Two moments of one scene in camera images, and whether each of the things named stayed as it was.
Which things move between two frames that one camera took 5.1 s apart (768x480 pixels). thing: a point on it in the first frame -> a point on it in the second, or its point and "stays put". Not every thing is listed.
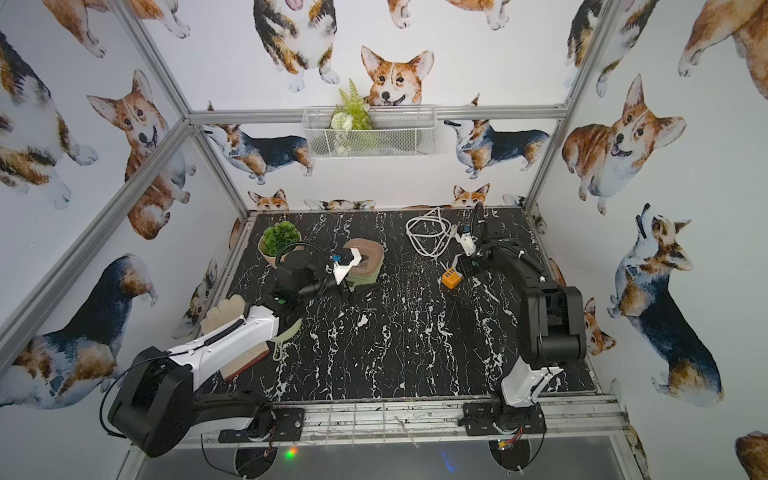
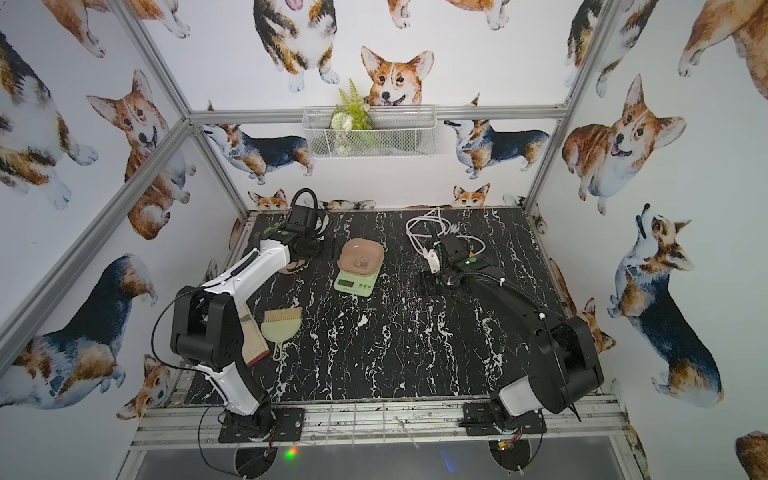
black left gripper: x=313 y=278 -> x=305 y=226
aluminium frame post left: x=131 y=17 stays put
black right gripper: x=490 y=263 -> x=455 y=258
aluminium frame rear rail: x=443 y=113 stays put
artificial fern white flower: x=351 y=114 stays put
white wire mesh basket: x=408 y=131 stays put
